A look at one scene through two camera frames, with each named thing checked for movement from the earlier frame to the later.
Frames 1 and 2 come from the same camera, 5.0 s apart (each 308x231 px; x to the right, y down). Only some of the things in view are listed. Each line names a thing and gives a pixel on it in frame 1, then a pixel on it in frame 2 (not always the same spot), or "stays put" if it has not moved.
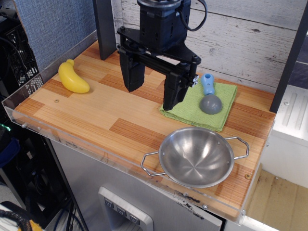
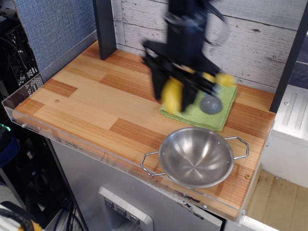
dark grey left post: x=104 y=21 stays put
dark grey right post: x=288 y=69 stays put
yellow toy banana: x=70 y=79 -> x=172 y=88
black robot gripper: x=160 y=45 -> x=183 y=55
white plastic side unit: x=286 y=154 stays put
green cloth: x=188 y=111 stays put
